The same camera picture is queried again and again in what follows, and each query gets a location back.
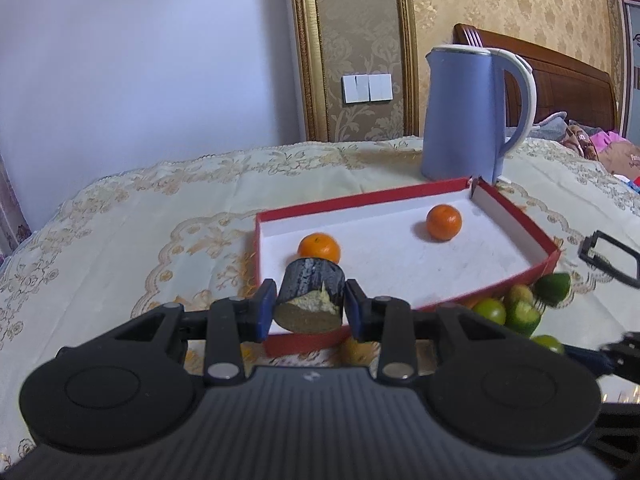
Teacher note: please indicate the red cardboard box tray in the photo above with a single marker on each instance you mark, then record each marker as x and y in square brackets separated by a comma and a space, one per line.
[400, 255]

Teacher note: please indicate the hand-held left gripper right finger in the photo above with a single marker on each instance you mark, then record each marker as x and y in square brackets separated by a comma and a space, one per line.
[354, 311]

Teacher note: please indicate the pink patterned bedding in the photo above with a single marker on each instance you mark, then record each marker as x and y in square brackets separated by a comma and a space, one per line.
[600, 145]

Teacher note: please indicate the dark sugarcane piece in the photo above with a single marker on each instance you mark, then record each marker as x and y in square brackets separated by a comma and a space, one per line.
[310, 290]

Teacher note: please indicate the yellowish green lime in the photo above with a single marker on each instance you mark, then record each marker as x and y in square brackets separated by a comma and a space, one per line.
[517, 291]

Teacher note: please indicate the blue electric kettle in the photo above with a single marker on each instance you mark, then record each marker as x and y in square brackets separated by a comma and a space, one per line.
[462, 115]

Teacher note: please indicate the wooden bed headboard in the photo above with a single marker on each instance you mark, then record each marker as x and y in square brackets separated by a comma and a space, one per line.
[565, 85]

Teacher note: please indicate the gold wall panel frame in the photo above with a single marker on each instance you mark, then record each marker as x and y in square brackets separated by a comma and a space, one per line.
[312, 60]

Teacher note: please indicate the white wall switch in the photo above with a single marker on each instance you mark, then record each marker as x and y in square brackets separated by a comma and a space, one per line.
[367, 88]

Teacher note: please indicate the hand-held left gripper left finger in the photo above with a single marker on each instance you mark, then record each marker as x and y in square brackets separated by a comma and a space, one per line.
[265, 311]

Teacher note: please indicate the wardrobe door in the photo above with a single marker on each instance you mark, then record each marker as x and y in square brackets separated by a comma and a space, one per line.
[632, 50]

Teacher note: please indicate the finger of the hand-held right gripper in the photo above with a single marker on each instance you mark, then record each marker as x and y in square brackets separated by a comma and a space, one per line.
[607, 255]
[612, 355]

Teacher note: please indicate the orange mandarin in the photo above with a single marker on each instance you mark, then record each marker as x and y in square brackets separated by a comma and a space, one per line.
[357, 352]
[443, 222]
[319, 248]

